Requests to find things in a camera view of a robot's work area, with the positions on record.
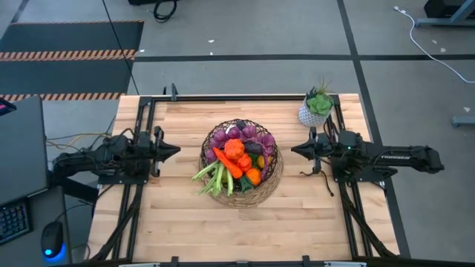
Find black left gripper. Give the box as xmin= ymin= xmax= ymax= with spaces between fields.
xmin=148 ymin=125 xmax=182 ymax=178

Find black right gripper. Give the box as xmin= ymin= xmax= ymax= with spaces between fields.
xmin=291 ymin=126 xmax=335 ymax=175

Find yellow lemon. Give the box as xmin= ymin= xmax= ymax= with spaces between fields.
xmin=256 ymin=154 xmax=274 ymax=170

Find dark purple eggplant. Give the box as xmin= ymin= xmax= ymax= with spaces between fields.
xmin=243 ymin=139 xmax=265 ymax=156

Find green and white leek bunch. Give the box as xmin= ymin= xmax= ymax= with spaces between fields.
xmin=191 ymin=159 xmax=235 ymax=197

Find smooth orange fruit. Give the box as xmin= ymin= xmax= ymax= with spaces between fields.
xmin=245 ymin=167 xmax=263 ymax=186

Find orange carrot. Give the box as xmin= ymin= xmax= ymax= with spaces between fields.
xmin=212 ymin=147 xmax=244 ymax=180

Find lumpy orange-red round fruit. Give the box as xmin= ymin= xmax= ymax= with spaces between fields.
xmin=223 ymin=138 xmax=246 ymax=161
xmin=236 ymin=153 xmax=254 ymax=173

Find purple grapes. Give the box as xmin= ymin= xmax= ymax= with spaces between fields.
xmin=205 ymin=125 xmax=277 ymax=182

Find succulent in patterned white pot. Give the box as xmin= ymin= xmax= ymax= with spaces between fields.
xmin=298 ymin=78 xmax=335 ymax=128

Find black hazard-striped floor mat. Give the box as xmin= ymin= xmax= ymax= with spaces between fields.
xmin=0 ymin=20 xmax=145 ymax=102

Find grey desk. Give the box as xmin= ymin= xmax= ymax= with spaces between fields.
xmin=0 ymin=185 xmax=73 ymax=267

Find black computer mouse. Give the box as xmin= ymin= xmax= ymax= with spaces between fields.
xmin=39 ymin=220 xmax=65 ymax=260

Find grey desk foot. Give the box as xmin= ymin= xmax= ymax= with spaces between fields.
xmin=451 ymin=115 xmax=475 ymax=128

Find black device with pink light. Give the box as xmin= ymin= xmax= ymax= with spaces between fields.
xmin=0 ymin=96 xmax=18 ymax=116

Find black keyboard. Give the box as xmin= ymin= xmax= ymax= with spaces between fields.
xmin=0 ymin=200 xmax=33 ymax=246

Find short black cable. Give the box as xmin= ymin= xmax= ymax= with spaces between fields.
xmin=299 ymin=169 xmax=335 ymax=197

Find black wire basket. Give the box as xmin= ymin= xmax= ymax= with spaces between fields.
xmin=200 ymin=118 xmax=280 ymax=194

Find black aluminium table frame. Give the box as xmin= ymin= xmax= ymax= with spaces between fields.
xmin=88 ymin=83 xmax=411 ymax=267

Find long black floor cable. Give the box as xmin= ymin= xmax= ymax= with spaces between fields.
xmin=102 ymin=0 xmax=140 ymax=96

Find coiled black cable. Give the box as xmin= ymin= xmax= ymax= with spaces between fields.
xmin=152 ymin=0 xmax=179 ymax=23

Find white floor cable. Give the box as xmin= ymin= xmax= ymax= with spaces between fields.
xmin=393 ymin=4 xmax=475 ymax=85

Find grey desk frame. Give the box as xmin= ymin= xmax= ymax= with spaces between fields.
xmin=414 ymin=0 xmax=475 ymax=27

